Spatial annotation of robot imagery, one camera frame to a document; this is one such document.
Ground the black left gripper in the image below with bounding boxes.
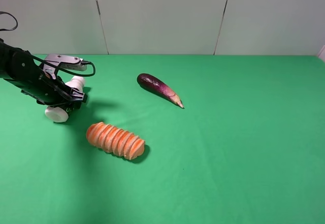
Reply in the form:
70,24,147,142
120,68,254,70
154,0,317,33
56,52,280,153
20,63,88,109

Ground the white milk bottle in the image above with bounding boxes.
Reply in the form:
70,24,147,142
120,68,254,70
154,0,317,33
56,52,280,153
45,76,85,123

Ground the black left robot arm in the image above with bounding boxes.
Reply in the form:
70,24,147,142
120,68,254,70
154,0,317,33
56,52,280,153
1,40,93,110

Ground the orange striped bread loaf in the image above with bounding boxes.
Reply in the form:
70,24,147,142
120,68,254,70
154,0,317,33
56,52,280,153
86,122,145,161

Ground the purple eggplant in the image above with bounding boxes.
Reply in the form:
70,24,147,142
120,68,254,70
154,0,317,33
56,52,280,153
137,73,184,109

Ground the green table cloth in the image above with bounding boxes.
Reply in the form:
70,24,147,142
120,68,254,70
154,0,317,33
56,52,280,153
1,55,324,223

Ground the black left camera cable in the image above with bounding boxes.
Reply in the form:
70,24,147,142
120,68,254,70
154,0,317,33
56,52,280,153
0,11,96,77

